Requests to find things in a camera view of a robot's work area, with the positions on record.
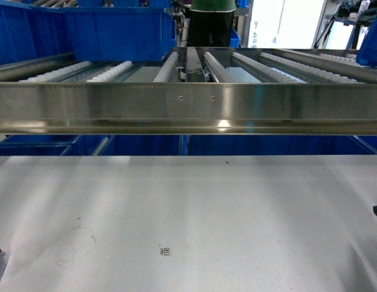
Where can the stainless steel roller shelf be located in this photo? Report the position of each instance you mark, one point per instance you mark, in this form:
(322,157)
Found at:
(192,91)

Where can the blue bin far right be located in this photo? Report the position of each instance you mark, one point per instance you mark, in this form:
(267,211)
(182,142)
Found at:
(367,55)

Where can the person in green sweater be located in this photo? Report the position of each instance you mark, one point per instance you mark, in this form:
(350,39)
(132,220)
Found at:
(211,23)

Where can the background table with equipment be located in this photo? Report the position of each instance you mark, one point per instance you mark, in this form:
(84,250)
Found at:
(344,24)

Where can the large blue bin left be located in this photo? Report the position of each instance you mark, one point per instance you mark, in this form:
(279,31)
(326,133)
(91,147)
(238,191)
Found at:
(28,32)

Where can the QR code sticker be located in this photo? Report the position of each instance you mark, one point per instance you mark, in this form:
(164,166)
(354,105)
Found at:
(165,249)

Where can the blue bin on rollers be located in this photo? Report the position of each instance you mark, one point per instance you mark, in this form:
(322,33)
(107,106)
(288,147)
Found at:
(120,34)

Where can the blue bins under shelf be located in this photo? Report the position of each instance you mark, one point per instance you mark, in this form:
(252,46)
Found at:
(185,145)

